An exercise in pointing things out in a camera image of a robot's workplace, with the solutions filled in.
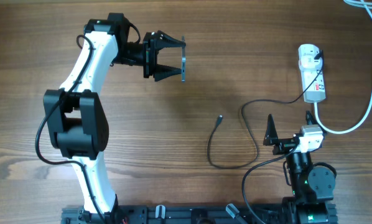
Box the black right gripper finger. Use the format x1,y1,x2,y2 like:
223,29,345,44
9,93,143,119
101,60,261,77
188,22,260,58
264,114,278,142
305,111,327,134

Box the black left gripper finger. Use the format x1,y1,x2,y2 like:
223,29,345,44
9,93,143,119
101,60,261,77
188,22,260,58
153,65,182,82
156,30,186,49

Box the smartphone with cyan screen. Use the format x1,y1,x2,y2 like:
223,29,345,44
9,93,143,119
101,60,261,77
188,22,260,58
181,35,186,82

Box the black usb charging cable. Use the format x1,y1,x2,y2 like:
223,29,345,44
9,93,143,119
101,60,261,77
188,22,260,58
207,49,325,170

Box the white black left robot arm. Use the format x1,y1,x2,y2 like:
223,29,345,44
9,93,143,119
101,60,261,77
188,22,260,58
35,12,186,223

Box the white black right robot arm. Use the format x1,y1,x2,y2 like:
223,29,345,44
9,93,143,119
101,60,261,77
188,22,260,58
263,112,338,224

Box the white power strip socket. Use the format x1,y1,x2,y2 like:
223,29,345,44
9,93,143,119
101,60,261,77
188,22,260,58
298,44,326,103

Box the white cables at corner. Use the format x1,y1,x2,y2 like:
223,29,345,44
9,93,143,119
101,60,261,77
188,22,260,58
343,0,372,11

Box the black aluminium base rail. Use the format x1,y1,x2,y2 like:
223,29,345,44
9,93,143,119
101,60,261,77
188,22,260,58
60,203,338,224

